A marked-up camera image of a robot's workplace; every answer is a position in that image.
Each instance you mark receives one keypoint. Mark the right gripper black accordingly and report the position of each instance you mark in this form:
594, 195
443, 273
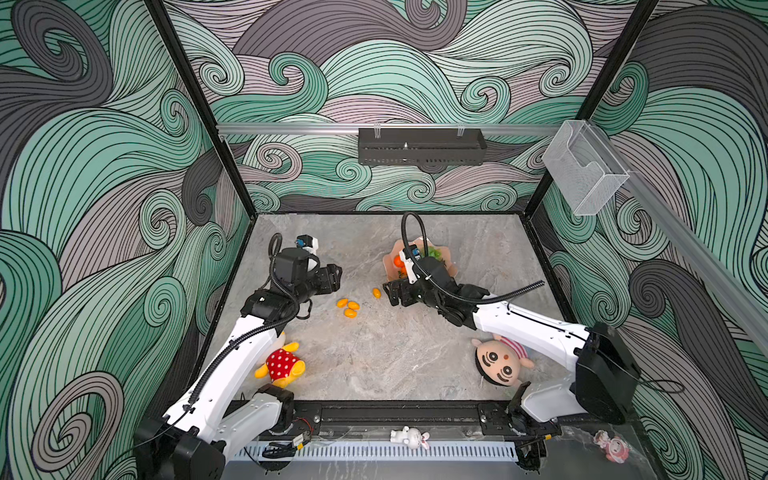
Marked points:
394, 293

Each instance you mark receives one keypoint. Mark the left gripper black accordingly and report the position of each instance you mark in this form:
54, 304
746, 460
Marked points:
328, 280

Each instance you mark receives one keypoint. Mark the green grape bunch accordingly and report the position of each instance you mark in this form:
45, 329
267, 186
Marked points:
435, 253

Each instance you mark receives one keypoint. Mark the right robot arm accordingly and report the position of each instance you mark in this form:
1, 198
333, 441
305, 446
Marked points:
558, 369

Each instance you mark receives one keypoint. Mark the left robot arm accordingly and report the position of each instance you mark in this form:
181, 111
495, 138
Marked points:
201, 432

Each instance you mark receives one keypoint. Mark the yellow plush toy red dress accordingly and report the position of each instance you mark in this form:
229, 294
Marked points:
282, 366

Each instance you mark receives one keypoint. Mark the pig-face plush doll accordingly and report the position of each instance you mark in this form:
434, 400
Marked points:
500, 361

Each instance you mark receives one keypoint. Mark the white bunny figurine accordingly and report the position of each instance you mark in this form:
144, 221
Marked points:
412, 438

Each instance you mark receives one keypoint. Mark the pink pig figurine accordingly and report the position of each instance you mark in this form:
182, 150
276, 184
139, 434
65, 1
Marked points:
615, 448

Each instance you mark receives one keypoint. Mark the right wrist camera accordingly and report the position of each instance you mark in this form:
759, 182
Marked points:
409, 256

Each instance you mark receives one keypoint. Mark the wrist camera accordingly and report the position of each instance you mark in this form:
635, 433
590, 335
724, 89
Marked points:
409, 256
307, 243

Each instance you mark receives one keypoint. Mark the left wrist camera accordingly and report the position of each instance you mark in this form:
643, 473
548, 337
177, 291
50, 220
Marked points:
307, 243

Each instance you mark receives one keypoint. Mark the black wall tray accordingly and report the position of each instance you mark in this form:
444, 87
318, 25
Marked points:
431, 150

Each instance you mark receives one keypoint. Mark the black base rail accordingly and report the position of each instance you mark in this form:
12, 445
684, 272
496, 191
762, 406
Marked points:
499, 418

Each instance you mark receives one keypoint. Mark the aluminium rail back wall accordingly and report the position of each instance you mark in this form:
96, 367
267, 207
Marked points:
333, 128

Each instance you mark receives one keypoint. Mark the aluminium rail wall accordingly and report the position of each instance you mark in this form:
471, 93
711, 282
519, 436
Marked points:
333, 128
712, 211

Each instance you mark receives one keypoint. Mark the white slotted cable duct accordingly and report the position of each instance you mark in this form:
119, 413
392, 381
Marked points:
469, 451

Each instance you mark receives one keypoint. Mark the clear plastic wall bin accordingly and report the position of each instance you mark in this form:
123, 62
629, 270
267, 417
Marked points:
585, 166

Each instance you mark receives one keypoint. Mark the aluminium rail right wall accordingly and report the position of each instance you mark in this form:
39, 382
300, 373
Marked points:
712, 211

